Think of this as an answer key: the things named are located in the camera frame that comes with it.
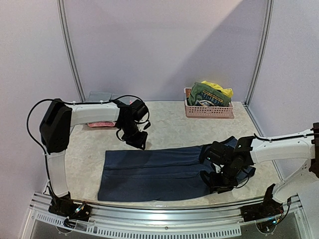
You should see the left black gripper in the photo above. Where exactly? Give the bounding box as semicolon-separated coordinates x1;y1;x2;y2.
119;120;149;150

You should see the navy printed t-shirt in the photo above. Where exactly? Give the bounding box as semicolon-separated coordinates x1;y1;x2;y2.
97;135;257;202

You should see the grey-blue button shirt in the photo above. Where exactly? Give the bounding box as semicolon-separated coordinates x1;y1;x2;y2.
87;91;120;102

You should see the pink perforated laundry basket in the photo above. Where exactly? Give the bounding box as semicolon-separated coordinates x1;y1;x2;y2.
183;88;234;119

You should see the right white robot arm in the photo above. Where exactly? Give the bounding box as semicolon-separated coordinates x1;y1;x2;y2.
199;123;319;217

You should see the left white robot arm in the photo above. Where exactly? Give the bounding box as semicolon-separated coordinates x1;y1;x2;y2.
39;99;150;216

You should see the pink folded garment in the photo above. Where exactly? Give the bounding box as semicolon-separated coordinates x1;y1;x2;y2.
87;101;133;129

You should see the green printed t-shirt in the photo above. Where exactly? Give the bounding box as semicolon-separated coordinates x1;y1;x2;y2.
187;82;231;107

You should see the yellow garment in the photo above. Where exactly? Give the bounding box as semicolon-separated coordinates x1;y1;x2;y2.
201;80;234;98

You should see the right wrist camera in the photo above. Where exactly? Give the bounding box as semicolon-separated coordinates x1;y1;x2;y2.
205;141;234;165

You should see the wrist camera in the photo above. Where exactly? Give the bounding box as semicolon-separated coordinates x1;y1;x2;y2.
205;141;234;165
130;100;149;121

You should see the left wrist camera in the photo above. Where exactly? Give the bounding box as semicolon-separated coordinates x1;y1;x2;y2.
130;100;149;121

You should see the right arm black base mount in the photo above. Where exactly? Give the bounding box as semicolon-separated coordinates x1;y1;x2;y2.
240;184;292;234

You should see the aluminium front rail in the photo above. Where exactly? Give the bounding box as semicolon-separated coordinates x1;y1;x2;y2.
21;193;314;239

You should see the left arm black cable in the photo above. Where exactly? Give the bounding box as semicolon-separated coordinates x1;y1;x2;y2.
26;99;58;156

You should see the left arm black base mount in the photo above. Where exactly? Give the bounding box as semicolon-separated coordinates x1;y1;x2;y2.
48;192;92;222

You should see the left aluminium wall post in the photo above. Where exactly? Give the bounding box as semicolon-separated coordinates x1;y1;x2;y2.
57;0;86;102

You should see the aluminium wall post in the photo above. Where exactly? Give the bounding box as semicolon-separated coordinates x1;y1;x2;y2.
244;0;274;108
57;0;86;102

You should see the right aluminium wall post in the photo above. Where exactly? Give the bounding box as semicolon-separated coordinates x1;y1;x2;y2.
244;0;274;108

